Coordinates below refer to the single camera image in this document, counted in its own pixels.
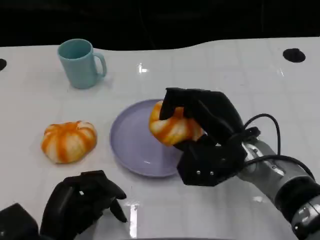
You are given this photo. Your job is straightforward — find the lilac plate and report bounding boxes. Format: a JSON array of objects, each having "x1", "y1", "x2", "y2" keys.
[{"x1": 109, "y1": 98, "x2": 191, "y2": 178}]

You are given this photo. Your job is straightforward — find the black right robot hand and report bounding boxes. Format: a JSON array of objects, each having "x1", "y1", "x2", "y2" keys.
[{"x1": 159, "y1": 87, "x2": 248, "y2": 187}]

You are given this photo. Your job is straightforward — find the orange and white bread roll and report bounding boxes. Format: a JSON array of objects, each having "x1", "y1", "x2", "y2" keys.
[
  {"x1": 40, "y1": 120, "x2": 98, "y2": 165},
  {"x1": 148, "y1": 100, "x2": 205, "y2": 147}
]

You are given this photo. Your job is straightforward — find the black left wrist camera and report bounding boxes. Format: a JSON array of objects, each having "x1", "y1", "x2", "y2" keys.
[{"x1": 0, "y1": 202, "x2": 41, "y2": 240}]

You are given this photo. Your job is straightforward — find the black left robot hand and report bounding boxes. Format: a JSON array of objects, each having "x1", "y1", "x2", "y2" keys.
[{"x1": 39, "y1": 170, "x2": 128, "y2": 237}]

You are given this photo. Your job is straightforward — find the pale green mug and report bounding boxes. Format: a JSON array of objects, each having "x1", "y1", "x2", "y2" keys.
[{"x1": 57, "y1": 38, "x2": 108, "y2": 90}]

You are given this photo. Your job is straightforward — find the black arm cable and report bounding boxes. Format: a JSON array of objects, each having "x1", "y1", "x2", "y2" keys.
[{"x1": 232, "y1": 113, "x2": 316, "y2": 181}]

